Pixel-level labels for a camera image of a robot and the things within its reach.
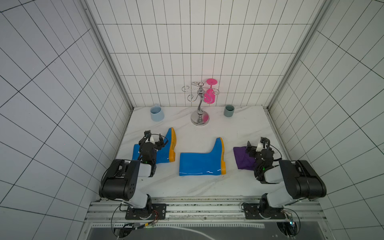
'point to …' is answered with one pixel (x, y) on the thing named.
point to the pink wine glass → (209, 95)
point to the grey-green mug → (229, 110)
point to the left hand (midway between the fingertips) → (152, 137)
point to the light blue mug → (157, 114)
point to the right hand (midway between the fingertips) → (258, 141)
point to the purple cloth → (244, 160)
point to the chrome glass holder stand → (199, 118)
